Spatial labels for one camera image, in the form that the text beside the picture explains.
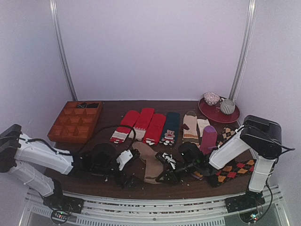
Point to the red sock beige cuff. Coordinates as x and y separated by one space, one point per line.
142 123

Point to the dark green monkey sock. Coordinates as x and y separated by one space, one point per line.
170 130

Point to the red orange argyle sock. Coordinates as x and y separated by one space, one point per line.
231 171

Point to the grey striped mug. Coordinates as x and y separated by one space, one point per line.
227 106

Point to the left aluminium frame post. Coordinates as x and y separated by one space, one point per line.
62 54

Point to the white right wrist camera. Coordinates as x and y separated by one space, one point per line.
169 159

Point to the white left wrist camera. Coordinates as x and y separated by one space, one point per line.
124 158

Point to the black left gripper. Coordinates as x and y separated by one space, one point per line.
120 181

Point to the white patterned bowl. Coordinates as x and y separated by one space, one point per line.
211 98

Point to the wooden compartment tray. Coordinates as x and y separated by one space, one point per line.
75 125

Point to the red round plate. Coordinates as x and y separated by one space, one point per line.
212 112

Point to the striped rolled sock in tray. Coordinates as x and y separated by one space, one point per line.
81 105

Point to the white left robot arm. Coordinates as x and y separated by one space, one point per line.
19 154

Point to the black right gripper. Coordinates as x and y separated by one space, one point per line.
170 173

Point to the aluminium frame post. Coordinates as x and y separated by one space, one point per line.
244 50
62 54

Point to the red sock white cuff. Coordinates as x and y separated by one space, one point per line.
121 133

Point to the tan ribbed sock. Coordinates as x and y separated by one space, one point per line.
153 167

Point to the magenta purple sock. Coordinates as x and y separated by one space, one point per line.
209 138

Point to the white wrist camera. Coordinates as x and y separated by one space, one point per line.
124 158
169 159

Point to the right aluminium frame post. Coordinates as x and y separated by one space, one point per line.
244 50

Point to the cream short sock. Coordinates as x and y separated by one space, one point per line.
202 123

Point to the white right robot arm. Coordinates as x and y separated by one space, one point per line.
258 134

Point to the brown argyle sock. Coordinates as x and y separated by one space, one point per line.
224 136

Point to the beige brown striped sock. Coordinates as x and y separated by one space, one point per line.
190 133

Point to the orange purple striped sock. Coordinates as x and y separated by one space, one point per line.
197 175

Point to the red sock spotted cuff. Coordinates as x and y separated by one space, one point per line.
154 130

